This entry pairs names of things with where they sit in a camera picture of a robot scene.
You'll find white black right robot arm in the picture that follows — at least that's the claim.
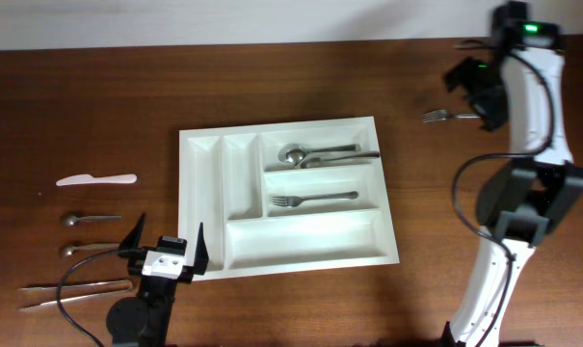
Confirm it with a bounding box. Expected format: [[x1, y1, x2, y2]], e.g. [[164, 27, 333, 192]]
[[437, 1, 583, 346]]

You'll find pink plastic knife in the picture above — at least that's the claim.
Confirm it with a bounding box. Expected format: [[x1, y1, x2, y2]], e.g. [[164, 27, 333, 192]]
[[56, 173, 138, 187]]

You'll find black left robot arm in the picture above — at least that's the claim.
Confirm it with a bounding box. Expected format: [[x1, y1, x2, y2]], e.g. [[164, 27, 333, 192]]
[[106, 216, 209, 347]]

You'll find lower small silver teaspoon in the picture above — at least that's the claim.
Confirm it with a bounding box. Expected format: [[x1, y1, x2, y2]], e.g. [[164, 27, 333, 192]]
[[59, 243, 119, 257]]

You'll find white plastic cutlery tray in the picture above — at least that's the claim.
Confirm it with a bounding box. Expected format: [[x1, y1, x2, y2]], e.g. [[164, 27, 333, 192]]
[[178, 117, 399, 280]]

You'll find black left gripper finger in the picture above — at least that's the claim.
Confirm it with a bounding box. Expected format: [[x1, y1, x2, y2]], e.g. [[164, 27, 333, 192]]
[[118, 213, 146, 256], [193, 223, 209, 276]]

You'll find small silver teaspoon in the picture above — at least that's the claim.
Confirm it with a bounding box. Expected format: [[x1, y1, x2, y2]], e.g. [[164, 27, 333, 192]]
[[59, 243, 119, 257], [61, 214, 121, 227]]

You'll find silver fork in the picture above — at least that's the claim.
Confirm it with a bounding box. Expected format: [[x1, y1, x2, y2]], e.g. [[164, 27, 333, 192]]
[[270, 191, 359, 208], [421, 109, 479, 123]]

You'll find large silver spoon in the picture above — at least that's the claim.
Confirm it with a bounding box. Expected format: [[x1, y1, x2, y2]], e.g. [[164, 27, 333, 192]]
[[297, 151, 381, 169], [278, 144, 361, 165]]

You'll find upper small silver teaspoon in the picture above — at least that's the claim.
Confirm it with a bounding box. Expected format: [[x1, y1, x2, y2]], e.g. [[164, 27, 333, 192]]
[[61, 214, 121, 227]]

